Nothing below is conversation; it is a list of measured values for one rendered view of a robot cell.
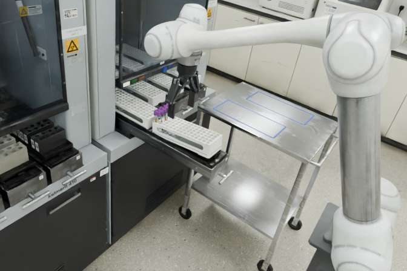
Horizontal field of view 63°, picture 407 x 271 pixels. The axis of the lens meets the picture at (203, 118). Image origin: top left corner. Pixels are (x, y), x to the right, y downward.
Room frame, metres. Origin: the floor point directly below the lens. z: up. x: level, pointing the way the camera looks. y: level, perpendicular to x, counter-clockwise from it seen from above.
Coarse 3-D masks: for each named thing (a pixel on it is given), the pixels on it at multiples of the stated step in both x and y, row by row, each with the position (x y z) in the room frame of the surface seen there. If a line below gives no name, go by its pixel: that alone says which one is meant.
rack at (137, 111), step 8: (120, 96) 1.36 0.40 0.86; (128, 96) 1.38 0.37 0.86; (120, 104) 1.28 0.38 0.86; (128, 104) 1.30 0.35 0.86; (136, 104) 1.31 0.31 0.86; (144, 104) 1.32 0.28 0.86; (120, 112) 1.28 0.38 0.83; (128, 112) 1.32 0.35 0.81; (136, 112) 1.25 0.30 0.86; (144, 112) 1.26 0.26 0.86; (152, 112) 1.26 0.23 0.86; (136, 120) 1.23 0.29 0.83; (144, 120) 1.21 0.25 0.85; (152, 120) 1.22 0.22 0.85
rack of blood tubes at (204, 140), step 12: (168, 120) 1.21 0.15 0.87; (180, 120) 1.22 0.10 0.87; (156, 132) 1.17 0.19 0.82; (168, 132) 1.17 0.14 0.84; (180, 132) 1.12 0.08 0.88; (192, 132) 1.13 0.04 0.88; (204, 132) 1.14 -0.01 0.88; (216, 132) 1.14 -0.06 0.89; (180, 144) 1.11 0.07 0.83; (192, 144) 1.12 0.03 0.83; (204, 144) 1.05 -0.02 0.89; (216, 144) 1.08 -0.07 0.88; (204, 156) 1.05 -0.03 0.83
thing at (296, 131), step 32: (224, 96) 1.61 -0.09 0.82; (256, 96) 1.68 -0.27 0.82; (256, 128) 1.34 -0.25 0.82; (288, 128) 1.39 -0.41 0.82; (320, 128) 1.44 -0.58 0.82; (320, 160) 1.23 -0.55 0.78; (224, 192) 1.45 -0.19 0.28; (256, 192) 1.50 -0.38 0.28; (288, 192) 1.54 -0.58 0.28; (256, 224) 1.25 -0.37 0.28; (288, 224) 1.54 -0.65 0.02
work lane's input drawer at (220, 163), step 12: (120, 120) 1.25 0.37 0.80; (132, 132) 1.22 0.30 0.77; (144, 132) 1.18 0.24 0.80; (156, 144) 1.15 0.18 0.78; (168, 144) 1.13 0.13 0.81; (180, 156) 1.08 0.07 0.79; (192, 156) 1.07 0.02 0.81; (216, 156) 1.08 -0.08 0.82; (228, 156) 1.12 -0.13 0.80; (192, 168) 1.05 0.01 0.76; (204, 168) 1.02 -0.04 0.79; (216, 168) 1.04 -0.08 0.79
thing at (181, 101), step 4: (184, 92) 1.59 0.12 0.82; (180, 96) 1.54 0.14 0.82; (184, 96) 1.56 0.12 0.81; (176, 100) 1.50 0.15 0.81; (180, 100) 1.52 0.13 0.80; (184, 100) 1.55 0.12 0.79; (176, 104) 1.49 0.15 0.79; (180, 104) 1.52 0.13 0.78; (184, 104) 1.55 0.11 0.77; (176, 108) 1.49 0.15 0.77; (180, 108) 1.53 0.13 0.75; (184, 108) 1.53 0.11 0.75; (192, 108) 1.55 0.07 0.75; (176, 112) 1.50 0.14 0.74; (184, 112) 1.49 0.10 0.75
